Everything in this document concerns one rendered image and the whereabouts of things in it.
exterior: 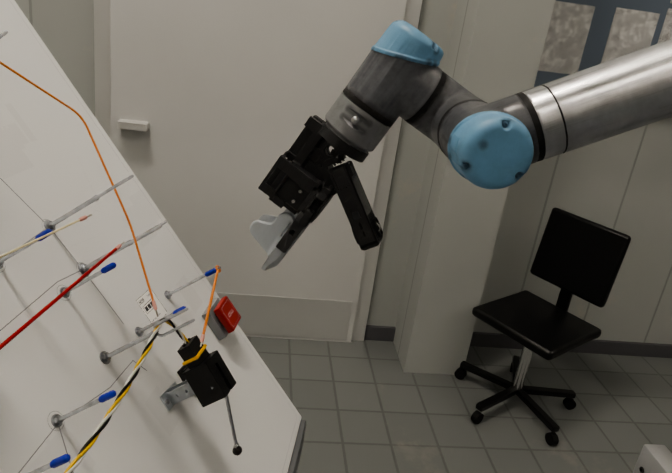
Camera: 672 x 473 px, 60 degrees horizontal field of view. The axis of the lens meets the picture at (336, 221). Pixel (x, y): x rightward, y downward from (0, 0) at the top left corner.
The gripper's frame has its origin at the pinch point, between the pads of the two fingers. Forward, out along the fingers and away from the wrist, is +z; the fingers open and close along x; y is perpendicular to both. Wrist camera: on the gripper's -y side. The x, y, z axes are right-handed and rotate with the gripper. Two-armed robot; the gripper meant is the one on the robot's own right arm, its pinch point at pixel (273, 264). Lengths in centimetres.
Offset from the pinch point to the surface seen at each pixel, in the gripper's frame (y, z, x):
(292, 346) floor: -23, 111, -190
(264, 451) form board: -17.0, 32.5, -10.3
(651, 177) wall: -115, -58, -238
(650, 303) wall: -167, -7, -253
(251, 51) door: 69, 3, -173
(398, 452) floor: -78, 90, -134
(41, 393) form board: 11.2, 19.8, 21.3
